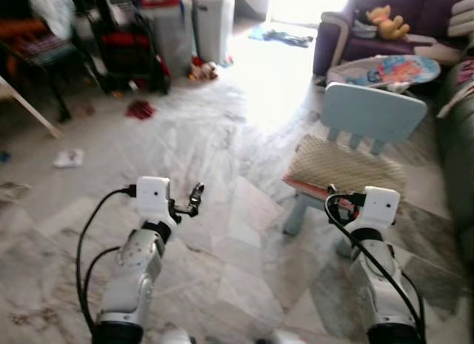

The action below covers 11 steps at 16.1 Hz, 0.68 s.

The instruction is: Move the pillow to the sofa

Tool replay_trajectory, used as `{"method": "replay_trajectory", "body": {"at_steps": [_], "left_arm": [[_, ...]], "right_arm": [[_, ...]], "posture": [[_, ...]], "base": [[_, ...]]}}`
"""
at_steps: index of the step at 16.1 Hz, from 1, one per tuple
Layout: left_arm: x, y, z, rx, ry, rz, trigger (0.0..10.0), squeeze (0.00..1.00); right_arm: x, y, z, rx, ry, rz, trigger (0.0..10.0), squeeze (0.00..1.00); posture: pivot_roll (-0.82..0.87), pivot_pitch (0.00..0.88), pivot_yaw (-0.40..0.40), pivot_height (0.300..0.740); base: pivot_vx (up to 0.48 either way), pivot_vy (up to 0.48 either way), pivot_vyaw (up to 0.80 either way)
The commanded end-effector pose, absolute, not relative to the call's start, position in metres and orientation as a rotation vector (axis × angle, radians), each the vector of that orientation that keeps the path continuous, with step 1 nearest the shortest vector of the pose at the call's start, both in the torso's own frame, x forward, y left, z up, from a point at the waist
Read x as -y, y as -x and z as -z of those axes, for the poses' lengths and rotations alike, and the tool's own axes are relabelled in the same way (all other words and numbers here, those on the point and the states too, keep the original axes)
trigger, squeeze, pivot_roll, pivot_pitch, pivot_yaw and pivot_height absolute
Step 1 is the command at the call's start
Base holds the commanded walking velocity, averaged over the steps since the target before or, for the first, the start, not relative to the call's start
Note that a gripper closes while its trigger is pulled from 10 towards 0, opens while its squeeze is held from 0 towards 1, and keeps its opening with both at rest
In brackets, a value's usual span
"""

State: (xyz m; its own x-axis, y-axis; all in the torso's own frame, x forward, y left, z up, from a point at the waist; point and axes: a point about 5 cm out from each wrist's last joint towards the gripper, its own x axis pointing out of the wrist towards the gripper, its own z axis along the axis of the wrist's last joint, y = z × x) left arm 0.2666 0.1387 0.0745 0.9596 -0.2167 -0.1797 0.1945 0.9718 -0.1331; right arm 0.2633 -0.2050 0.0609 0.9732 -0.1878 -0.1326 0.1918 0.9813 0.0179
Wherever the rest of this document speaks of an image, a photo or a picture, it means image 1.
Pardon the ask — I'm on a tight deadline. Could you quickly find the white left robot foot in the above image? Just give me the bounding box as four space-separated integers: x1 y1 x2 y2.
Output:
159 328 195 344

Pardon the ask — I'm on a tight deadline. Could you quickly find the white right robot foot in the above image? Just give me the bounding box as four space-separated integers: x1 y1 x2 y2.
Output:
268 329 306 344

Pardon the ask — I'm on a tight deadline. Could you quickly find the white paper scrap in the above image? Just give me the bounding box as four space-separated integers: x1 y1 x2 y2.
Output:
53 148 84 169

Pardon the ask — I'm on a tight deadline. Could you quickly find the dark cloth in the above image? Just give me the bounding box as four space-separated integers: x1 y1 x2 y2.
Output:
261 30 315 49

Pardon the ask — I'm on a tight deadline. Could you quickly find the black and red stroller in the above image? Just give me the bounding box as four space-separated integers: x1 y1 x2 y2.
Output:
89 0 173 95

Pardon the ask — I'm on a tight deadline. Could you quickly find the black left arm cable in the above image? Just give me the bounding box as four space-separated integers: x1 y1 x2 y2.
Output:
76 185 138 334

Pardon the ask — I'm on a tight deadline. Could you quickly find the dark green sofa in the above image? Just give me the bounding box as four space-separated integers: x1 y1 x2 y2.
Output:
435 59 474 274

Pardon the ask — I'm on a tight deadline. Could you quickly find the white wooden furniture leg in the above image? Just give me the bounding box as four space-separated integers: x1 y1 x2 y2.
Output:
0 76 64 139

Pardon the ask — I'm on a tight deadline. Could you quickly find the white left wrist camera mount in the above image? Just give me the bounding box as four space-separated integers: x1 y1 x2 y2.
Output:
136 176 173 228

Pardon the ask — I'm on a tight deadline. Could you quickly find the light blue child chair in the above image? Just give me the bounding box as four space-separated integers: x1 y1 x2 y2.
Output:
281 82 428 257

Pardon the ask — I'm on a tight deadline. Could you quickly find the white waste bin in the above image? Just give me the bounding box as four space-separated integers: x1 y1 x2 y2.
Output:
187 0 237 65

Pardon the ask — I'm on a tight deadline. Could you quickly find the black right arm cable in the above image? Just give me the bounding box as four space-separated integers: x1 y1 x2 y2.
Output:
324 193 428 341

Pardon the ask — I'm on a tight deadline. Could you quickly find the red cloth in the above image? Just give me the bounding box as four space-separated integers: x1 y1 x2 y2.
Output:
125 99 157 122

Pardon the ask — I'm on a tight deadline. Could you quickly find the yellow teddy bear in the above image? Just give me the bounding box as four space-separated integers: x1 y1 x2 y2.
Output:
366 4 410 41

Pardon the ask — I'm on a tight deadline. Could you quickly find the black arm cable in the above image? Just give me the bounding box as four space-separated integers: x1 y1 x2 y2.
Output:
76 185 138 334
324 193 428 341

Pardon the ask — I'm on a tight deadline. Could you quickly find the pink and white magazine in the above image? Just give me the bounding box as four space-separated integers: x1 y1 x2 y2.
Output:
437 59 474 119

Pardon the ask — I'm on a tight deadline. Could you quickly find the dark wooden chair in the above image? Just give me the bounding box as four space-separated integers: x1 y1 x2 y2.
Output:
0 16 97 124

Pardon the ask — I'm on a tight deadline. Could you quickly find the white plastic bag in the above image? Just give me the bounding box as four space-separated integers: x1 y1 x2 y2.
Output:
28 0 77 39

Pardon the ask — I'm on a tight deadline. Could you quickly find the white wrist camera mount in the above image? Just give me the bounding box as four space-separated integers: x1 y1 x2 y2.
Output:
361 186 401 234
136 176 173 228

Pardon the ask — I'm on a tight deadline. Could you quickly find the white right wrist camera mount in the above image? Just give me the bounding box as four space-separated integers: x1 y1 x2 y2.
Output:
361 186 401 234

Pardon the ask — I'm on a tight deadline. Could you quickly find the small red white toy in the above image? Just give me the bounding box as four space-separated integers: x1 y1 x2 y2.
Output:
187 57 221 82

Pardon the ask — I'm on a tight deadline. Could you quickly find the purple armchair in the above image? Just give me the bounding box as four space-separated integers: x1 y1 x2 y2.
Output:
313 0 474 82

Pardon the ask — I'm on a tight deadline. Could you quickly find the grey storage box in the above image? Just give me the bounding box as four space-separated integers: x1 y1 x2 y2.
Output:
139 0 196 79

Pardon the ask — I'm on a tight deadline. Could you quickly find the white robot foot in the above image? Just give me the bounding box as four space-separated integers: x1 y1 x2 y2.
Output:
159 328 195 344
268 329 306 344

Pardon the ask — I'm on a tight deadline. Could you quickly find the colourful baby bouncer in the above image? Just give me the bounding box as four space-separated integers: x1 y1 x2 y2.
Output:
327 54 442 91

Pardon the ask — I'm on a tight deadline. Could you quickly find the beige textured pillow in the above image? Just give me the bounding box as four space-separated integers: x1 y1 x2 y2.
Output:
284 133 407 211

